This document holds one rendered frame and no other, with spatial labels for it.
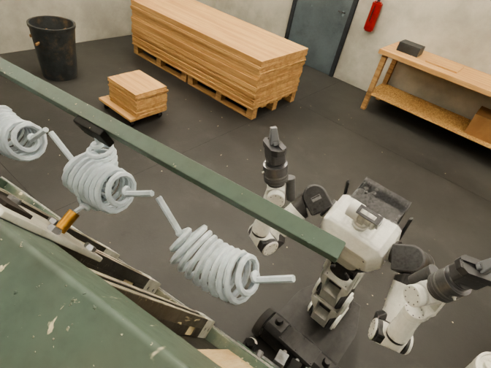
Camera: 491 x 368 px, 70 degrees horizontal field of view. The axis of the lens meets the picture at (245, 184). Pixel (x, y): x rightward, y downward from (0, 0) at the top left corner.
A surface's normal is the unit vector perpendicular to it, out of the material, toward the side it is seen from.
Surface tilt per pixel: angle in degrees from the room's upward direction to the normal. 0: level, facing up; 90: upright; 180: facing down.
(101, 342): 30
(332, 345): 0
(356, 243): 68
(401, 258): 54
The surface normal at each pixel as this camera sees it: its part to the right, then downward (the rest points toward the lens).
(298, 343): 0.17, -0.76
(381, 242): -0.10, -0.55
